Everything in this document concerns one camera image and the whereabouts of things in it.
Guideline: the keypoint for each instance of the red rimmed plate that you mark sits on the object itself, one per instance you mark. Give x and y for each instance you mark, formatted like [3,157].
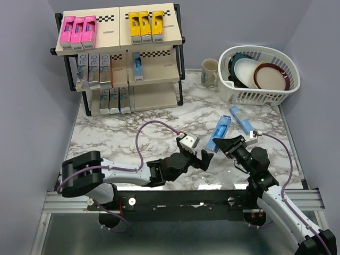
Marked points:
[271,77]

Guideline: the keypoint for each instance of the silver foil toothpaste box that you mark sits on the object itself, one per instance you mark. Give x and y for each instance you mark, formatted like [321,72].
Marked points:
[94,71]

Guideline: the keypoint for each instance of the black base bar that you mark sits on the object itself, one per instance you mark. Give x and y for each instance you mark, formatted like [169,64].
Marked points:
[187,205]

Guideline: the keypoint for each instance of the pink toothpaste box long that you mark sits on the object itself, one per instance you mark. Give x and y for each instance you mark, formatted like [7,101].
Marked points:
[76,36]

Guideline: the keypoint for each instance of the metallic blue toothpaste box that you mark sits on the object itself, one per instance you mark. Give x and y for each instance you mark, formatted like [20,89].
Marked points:
[104,102]
[124,100]
[114,101]

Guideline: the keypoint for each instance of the red metallic toothpaste box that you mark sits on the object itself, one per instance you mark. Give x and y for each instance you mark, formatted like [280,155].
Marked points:
[82,72]

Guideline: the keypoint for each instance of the cream ceramic mug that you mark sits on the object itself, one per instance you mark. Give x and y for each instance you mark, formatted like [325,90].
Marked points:
[209,73]

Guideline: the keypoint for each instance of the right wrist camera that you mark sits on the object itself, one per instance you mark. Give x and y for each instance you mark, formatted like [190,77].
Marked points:
[253,137]

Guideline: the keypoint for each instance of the white plastic dish basket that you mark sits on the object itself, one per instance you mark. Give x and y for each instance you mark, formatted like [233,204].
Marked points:
[255,96]

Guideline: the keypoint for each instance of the light blue toothpaste box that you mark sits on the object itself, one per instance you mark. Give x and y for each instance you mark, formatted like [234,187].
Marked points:
[137,66]

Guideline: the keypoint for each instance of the white plate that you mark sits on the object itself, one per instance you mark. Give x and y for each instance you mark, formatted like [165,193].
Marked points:
[244,69]

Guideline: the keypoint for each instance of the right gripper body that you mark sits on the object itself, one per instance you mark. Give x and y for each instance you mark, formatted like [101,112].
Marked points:
[239,152]

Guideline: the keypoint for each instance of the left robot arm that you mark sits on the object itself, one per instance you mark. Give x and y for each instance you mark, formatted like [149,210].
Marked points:
[85,173]

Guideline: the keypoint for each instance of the dark teal bowl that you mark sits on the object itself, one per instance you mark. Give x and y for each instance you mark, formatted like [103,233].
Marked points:
[234,59]

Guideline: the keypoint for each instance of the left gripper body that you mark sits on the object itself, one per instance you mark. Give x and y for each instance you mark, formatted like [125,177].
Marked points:
[191,160]

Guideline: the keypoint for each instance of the pink toothpaste box diagonal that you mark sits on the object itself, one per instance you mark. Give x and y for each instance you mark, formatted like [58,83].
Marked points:
[66,32]

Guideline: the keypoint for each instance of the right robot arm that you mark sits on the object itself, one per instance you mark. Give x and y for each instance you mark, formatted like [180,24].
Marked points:
[304,236]

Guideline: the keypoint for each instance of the yellow toothpaste box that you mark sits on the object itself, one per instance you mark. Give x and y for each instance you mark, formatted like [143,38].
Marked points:
[157,26]
[145,28]
[135,31]

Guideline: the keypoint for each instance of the beige three-tier shelf rack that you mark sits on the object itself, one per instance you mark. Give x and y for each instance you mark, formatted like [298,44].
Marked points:
[162,62]

